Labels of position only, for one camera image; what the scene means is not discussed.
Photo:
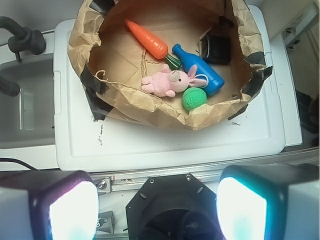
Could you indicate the pink plush bunny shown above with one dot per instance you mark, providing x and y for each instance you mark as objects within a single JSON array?
[{"x": 166, "y": 83}]

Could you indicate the black faucet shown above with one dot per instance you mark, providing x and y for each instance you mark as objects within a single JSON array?
[{"x": 23, "y": 39}]

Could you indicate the white plastic bin lid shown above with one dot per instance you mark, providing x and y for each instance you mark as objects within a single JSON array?
[{"x": 108, "y": 145}]

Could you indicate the crumpled brown paper bag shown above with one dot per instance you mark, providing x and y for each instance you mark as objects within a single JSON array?
[{"x": 111, "y": 63}]

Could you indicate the green textured ball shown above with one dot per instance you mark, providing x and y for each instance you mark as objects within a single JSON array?
[{"x": 193, "y": 98}]

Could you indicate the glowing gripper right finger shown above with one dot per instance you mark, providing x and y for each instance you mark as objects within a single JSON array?
[{"x": 269, "y": 202}]

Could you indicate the black box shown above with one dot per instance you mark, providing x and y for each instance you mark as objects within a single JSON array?
[{"x": 215, "y": 49}]

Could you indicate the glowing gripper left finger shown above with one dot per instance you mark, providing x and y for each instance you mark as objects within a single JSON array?
[{"x": 48, "y": 205}]

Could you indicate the blue toy bottle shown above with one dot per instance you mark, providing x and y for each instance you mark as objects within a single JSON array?
[{"x": 214, "y": 81}]

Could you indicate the aluminium rail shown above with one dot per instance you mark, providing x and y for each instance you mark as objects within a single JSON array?
[{"x": 108, "y": 182}]

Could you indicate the grey sink basin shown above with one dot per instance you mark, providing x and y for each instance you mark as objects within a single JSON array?
[{"x": 27, "y": 120}]

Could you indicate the black octagonal mount plate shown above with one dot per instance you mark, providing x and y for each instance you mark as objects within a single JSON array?
[{"x": 173, "y": 210}]

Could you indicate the orange toy carrot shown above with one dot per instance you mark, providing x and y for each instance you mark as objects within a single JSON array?
[{"x": 153, "y": 44}]

